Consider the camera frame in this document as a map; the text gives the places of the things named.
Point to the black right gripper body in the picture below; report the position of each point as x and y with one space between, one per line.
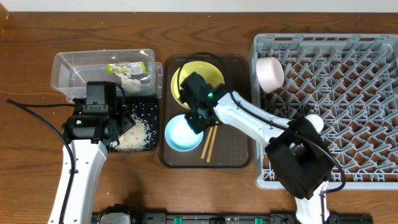
197 121

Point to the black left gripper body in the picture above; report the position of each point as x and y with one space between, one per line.
122 120

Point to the wooden chopstick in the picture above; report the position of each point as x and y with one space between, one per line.
212 142
203 154

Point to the light blue bowl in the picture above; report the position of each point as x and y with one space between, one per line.
180 136

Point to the white tissue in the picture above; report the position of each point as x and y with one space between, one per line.
129 84

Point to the green snack wrapper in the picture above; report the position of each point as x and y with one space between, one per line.
133 68

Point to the pink bowl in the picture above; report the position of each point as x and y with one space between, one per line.
269 73

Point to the cream white cup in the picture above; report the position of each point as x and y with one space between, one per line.
316 122

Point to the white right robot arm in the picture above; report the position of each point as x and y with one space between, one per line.
294 148

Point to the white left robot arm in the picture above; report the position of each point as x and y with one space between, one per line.
81 168

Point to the black waste tray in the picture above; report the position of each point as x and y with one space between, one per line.
122 124

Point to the grey dishwasher rack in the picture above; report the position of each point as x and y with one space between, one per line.
350 81

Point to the yellow plate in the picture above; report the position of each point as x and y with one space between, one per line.
208 71

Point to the spilled rice pile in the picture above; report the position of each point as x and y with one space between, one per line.
143 136

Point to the clear plastic bin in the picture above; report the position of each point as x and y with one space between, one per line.
73 70

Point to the dark brown tray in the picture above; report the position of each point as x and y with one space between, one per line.
232 148

